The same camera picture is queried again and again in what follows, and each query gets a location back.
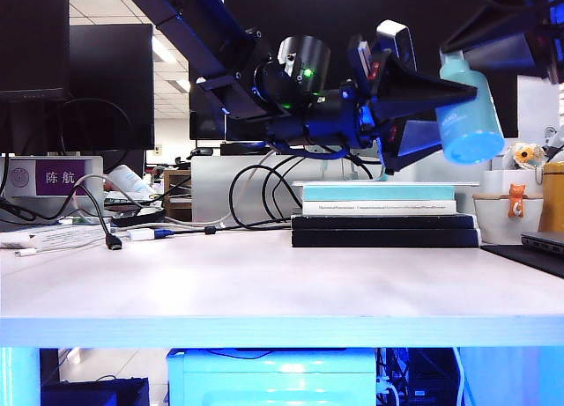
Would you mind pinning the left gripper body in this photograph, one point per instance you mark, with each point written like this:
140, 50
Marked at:
361, 111

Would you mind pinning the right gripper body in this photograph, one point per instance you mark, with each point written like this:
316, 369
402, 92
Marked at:
548, 31

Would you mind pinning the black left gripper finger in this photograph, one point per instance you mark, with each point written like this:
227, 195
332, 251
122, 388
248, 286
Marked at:
414, 137
414, 93

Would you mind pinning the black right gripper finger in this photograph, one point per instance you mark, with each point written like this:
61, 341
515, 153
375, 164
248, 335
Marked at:
493, 27
506, 53

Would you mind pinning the teal spray bottle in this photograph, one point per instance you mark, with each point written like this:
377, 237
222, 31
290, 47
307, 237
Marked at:
471, 128

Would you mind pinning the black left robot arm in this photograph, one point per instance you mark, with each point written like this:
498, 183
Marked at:
198, 18

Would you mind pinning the pale teal monitor stand neck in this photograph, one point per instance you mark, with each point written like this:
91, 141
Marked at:
385, 177

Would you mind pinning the teal book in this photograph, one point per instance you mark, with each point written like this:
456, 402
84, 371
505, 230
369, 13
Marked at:
396, 194

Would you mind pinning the white partition board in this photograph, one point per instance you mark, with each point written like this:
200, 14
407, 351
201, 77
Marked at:
537, 111

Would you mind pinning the white book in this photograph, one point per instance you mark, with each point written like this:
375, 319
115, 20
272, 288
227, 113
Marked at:
396, 208

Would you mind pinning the thin black box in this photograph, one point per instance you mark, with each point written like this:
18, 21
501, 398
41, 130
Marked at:
396, 223

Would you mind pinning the grey white figurine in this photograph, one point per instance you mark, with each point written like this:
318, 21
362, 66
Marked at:
556, 142

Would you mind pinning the thick black box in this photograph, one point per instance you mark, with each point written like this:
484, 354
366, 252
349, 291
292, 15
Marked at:
396, 239

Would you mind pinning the plush toy with flower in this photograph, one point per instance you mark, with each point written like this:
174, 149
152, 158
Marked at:
524, 156

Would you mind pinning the large black AOC monitor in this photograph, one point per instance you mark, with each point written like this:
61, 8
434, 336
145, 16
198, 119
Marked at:
335, 5

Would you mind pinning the orange cat figure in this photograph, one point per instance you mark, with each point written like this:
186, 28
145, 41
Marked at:
515, 208

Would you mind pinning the yellow canister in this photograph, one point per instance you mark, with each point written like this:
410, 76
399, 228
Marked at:
553, 199

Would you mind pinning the narrow black glossy monitor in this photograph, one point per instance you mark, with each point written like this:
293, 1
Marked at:
205, 130

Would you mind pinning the black mouse pad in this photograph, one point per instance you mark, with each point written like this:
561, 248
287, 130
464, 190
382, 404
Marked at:
520, 258

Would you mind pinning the grey desk divider panel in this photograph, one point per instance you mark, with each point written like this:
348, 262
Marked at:
211, 177

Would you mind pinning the grey laptop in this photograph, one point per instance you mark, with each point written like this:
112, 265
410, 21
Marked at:
546, 243

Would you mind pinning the ceiling light panel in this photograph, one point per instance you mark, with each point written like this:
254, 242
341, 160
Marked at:
183, 86
163, 51

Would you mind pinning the brown wooden drawer box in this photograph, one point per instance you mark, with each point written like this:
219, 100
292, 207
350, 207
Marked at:
176, 208

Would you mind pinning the white lotion tube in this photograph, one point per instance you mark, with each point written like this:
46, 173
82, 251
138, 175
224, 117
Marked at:
128, 179

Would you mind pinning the white adapter with blue plug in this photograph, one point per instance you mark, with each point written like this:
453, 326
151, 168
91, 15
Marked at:
141, 235

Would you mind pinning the flat black device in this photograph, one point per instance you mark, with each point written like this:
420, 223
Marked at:
132, 221

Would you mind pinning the black monitor matte back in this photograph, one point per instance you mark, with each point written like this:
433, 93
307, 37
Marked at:
110, 71

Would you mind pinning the white drawer cabinet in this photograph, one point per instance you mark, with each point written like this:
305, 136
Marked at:
264, 379

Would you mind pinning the purple and white name sign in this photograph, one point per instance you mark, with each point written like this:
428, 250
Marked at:
61, 177

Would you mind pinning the printed paper sheets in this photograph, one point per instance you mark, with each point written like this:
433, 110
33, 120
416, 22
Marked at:
57, 236

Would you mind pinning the black monitor with button row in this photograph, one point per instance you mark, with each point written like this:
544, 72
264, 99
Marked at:
31, 40

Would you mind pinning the white USB connector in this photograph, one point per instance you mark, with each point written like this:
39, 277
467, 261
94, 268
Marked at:
26, 253

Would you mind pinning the black bag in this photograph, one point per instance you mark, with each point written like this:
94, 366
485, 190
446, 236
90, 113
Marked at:
110, 393

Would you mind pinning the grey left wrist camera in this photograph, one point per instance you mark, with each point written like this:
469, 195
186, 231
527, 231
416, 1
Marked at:
398, 40

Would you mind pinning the white monitor base plate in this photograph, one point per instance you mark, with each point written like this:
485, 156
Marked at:
462, 184

